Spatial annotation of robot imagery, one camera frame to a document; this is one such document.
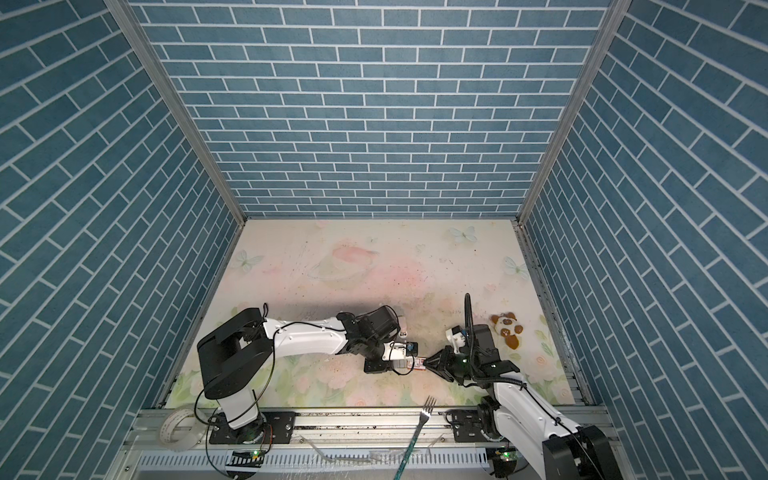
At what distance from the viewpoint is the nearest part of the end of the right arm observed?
0.65 metres

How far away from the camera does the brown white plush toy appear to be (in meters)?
0.89

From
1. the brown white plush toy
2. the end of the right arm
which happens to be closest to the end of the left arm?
the end of the right arm

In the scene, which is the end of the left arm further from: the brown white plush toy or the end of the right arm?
the brown white plush toy

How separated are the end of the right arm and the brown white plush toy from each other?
0.19 meters
